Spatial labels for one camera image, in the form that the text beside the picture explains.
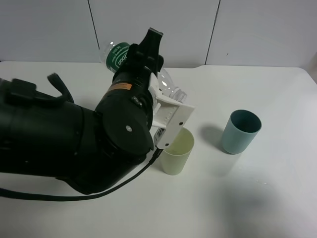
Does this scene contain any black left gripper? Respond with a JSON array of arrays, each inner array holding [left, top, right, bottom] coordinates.
[[108, 27, 163, 98]]

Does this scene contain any clear bottle green label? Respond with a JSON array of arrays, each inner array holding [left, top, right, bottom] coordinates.
[[100, 42, 187, 103]]

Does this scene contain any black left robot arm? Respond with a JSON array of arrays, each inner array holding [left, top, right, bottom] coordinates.
[[0, 28, 163, 200]]

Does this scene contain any pale yellow plastic cup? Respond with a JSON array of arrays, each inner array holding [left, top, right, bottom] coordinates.
[[159, 127, 195, 176]]

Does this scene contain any teal blue plastic cup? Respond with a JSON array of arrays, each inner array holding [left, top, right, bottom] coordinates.
[[221, 110, 262, 154]]

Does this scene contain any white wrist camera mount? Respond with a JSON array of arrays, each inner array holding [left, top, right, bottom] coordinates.
[[149, 72, 195, 149]]

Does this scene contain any black braided cable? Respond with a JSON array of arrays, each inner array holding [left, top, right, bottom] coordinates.
[[0, 148, 163, 202]]

